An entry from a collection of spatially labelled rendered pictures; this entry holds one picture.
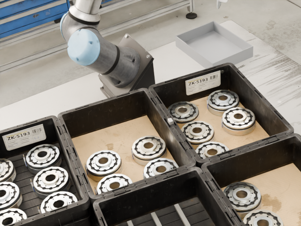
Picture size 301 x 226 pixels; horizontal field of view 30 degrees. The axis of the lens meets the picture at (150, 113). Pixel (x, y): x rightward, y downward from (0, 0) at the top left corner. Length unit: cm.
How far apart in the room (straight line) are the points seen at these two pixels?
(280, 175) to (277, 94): 57
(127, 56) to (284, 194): 77
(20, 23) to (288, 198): 234
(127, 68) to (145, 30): 199
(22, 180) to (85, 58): 47
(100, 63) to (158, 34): 198
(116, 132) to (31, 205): 37
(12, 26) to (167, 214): 221
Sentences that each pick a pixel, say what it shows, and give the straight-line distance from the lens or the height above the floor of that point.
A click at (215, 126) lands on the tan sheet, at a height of 83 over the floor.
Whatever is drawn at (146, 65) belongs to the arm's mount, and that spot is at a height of 88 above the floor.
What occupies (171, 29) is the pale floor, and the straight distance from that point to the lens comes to 394.
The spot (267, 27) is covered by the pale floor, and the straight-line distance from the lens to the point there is 392.
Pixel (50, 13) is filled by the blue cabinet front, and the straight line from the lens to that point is 356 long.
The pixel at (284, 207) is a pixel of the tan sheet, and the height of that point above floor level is 83.
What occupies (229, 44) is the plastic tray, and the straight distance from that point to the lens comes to 240.
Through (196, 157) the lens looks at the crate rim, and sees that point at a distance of 153.
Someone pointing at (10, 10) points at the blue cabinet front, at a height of 47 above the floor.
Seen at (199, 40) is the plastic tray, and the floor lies 70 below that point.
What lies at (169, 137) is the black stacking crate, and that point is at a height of 90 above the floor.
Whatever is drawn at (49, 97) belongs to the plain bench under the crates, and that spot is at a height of 70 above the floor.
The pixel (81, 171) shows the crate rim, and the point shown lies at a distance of 154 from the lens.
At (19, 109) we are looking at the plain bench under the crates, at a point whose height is 70.
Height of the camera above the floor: 197
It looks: 38 degrees down
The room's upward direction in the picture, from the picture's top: 7 degrees counter-clockwise
